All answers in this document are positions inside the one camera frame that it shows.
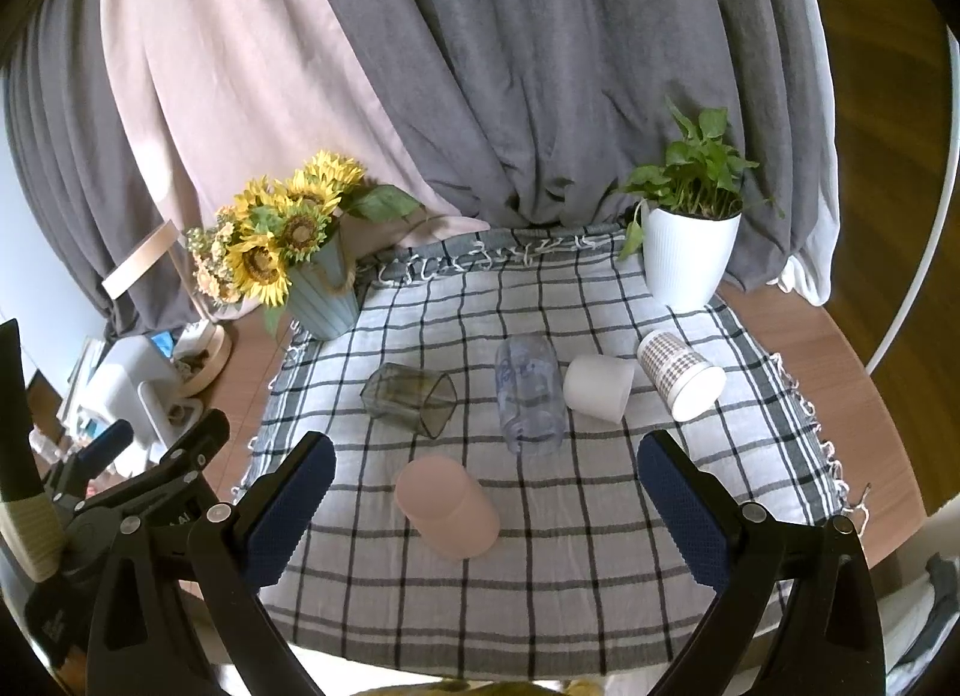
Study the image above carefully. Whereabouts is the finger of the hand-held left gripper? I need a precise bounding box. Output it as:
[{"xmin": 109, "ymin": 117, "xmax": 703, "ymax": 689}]
[
  {"xmin": 45, "ymin": 421, "xmax": 137, "ymax": 495},
  {"xmin": 71, "ymin": 409, "xmax": 232, "ymax": 518}
]

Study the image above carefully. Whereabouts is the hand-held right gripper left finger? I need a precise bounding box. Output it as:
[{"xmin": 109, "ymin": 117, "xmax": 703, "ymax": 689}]
[{"xmin": 86, "ymin": 432, "xmax": 338, "ymax": 696}]

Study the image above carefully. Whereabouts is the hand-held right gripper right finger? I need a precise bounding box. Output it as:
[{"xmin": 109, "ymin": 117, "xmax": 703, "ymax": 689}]
[{"xmin": 636, "ymin": 430, "xmax": 887, "ymax": 696}]

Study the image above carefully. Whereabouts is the pink cup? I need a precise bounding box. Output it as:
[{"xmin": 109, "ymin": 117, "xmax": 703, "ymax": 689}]
[{"xmin": 394, "ymin": 457, "xmax": 501, "ymax": 560}]

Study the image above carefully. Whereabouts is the checked pattern paper cup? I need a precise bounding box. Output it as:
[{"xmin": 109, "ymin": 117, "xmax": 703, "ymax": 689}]
[{"xmin": 637, "ymin": 328, "xmax": 727, "ymax": 422}]

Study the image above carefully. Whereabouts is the white cup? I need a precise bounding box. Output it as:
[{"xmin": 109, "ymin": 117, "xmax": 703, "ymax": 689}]
[{"xmin": 562, "ymin": 355, "xmax": 637, "ymax": 421}]

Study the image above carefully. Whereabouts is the dark glass cup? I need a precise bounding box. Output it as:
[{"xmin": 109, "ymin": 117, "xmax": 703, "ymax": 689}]
[{"xmin": 360, "ymin": 363, "xmax": 458, "ymax": 440}]

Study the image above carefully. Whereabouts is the white appliance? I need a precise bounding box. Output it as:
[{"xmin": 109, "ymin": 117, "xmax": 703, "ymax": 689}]
[{"xmin": 79, "ymin": 336, "xmax": 203, "ymax": 449}]

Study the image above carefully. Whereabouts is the round wooden box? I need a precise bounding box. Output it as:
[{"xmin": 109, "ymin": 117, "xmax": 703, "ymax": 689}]
[{"xmin": 169, "ymin": 325, "xmax": 233, "ymax": 397}]

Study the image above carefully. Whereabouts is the grey checked cloth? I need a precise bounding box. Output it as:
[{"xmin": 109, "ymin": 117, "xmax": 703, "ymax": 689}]
[{"xmin": 231, "ymin": 223, "xmax": 871, "ymax": 682}]

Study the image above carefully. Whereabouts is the wooden slat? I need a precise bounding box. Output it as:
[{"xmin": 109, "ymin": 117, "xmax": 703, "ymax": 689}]
[{"xmin": 101, "ymin": 222, "xmax": 177, "ymax": 299}]

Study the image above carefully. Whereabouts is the sunflower bouquet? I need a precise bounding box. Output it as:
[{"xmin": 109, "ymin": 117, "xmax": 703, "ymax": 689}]
[{"xmin": 184, "ymin": 150, "xmax": 425, "ymax": 337}]

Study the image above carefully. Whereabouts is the pale blue ribbed vase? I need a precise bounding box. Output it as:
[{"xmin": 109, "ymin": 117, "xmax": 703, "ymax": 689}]
[{"xmin": 285, "ymin": 227, "xmax": 362, "ymax": 341}]

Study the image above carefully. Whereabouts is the white ribbed plant pot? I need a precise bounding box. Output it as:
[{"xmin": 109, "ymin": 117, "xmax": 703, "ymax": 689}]
[{"xmin": 641, "ymin": 205, "xmax": 743, "ymax": 311}]

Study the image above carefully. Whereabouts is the grey curtain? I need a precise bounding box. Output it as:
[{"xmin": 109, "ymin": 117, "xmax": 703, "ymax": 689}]
[
  {"xmin": 4, "ymin": 0, "xmax": 196, "ymax": 337},
  {"xmin": 289, "ymin": 0, "xmax": 826, "ymax": 292}
]

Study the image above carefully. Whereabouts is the white hoop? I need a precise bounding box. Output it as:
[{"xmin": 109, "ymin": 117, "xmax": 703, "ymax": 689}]
[{"xmin": 862, "ymin": 21, "xmax": 960, "ymax": 376}]

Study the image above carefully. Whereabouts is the green leafy plant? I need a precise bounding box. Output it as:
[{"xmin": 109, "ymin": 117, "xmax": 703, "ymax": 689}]
[{"xmin": 613, "ymin": 96, "xmax": 785, "ymax": 262}]

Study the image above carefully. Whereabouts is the pink curtain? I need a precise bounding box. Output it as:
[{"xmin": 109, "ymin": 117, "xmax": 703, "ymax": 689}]
[{"xmin": 101, "ymin": 0, "xmax": 488, "ymax": 254}]

